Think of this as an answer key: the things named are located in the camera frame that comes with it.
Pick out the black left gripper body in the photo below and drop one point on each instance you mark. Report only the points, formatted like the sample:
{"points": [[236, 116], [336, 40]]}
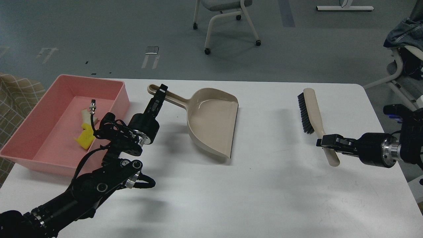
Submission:
{"points": [[145, 123]]}

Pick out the tan checkered cloth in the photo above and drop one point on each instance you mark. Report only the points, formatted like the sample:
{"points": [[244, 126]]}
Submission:
{"points": [[18, 96]]}

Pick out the beige plastic dustpan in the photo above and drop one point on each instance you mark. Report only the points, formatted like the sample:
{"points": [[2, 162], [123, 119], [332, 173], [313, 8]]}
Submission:
{"points": [[211, 117]]}

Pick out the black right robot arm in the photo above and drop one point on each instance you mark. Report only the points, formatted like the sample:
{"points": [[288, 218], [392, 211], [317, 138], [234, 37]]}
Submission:
{"points": [[410, 134]]}

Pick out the white table base bar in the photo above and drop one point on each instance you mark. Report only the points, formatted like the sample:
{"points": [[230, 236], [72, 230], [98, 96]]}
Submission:
{"points": [[346, 5]]}

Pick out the white grey rolling chair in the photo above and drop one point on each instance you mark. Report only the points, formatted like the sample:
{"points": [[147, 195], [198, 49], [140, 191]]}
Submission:
{"points": [[226, 9]]}

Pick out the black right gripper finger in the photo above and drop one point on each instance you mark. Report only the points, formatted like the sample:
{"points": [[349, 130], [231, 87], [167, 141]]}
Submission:
{"points": [[338, 143]]}

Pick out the beige foam strip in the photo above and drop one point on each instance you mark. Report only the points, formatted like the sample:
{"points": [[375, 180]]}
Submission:
{"points": [[86, 118]]}

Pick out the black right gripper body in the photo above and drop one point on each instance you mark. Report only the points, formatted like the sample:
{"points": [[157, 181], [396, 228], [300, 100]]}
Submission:
{"points": [[377, 149]]}

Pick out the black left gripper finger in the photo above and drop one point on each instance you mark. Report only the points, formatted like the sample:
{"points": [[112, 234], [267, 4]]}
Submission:
{"points": [[155, 104]]}

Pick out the blue denim cloth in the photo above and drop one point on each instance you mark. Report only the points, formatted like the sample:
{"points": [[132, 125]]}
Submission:
{"points": [[407, 33]]}

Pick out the pink plastic bin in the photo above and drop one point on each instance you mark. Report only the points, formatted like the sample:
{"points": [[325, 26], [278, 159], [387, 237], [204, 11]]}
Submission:
{"points": [[46, 140]]}

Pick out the beige hand brush black bristles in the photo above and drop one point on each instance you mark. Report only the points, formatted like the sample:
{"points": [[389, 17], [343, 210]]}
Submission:
{"points": [[311, 118]]}

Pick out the yellow sponge piece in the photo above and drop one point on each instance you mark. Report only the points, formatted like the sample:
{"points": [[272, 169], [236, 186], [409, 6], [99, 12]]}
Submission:
{"points": [[86, 137]]}

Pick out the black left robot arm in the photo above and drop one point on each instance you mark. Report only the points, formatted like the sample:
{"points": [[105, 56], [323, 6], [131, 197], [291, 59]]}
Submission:
{"points": [[99, 174]]}

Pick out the white chair right side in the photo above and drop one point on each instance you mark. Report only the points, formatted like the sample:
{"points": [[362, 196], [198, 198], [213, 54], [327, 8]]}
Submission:
{"points": [[399, 79]]}

